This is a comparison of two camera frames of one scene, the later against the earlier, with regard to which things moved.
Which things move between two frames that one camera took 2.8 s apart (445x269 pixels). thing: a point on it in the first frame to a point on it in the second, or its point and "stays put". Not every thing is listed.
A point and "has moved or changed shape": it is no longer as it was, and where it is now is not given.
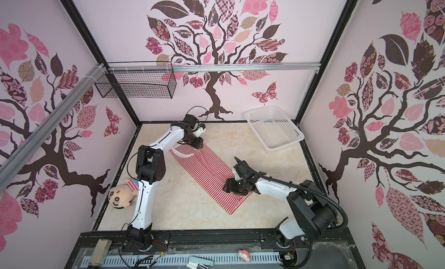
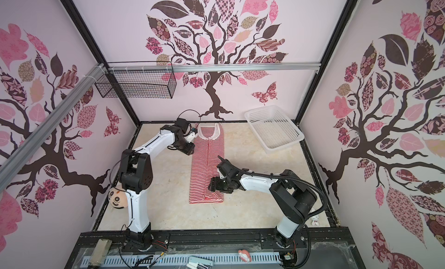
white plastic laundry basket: (273, 127) stays put
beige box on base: (99, 251) stays put
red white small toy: (244, 255) stays put
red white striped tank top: (210, 173) has moved or changed shape
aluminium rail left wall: (19, 153) stays put
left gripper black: (198, 142) to (189, 150)
